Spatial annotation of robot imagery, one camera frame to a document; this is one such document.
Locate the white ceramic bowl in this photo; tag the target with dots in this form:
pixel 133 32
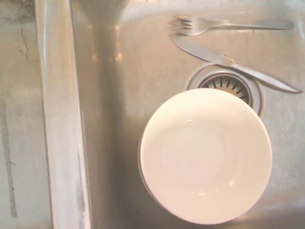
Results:
pixel 206 156

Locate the silver fork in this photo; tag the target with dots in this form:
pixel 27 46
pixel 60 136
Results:
pixel 214 25

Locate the silver table knife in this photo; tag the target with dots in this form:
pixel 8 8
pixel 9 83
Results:
pixel 214 56

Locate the stainless steel double sink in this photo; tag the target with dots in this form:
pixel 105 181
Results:
pixel 109 119

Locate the white bowl underneath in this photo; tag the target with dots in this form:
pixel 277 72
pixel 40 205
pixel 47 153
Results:
pixel 143 174

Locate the slotted sink drain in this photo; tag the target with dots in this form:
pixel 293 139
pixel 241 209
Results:
pixel 238 83

